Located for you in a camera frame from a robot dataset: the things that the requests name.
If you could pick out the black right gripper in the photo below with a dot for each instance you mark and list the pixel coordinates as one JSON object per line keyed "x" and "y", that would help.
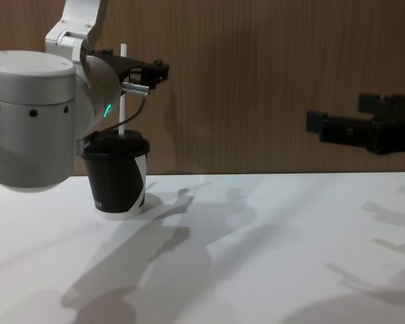
{"x": 396, "y": 131}

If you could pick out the white drinking straw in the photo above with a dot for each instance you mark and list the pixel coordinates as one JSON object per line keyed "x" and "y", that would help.
{"x": 123, "y": 101}

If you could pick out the black paper cup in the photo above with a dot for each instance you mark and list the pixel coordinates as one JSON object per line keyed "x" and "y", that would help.
{"x": 116, "y": 182}

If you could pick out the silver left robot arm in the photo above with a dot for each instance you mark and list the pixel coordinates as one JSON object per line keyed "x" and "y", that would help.
{"x": 30, "y": 111}

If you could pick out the black plastic cup lid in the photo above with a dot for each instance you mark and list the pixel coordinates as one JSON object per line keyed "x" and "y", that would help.
{"x": 121, "y": 145}

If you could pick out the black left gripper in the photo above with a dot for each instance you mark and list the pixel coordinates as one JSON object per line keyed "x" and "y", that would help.
{"x": 119, "y": 63}

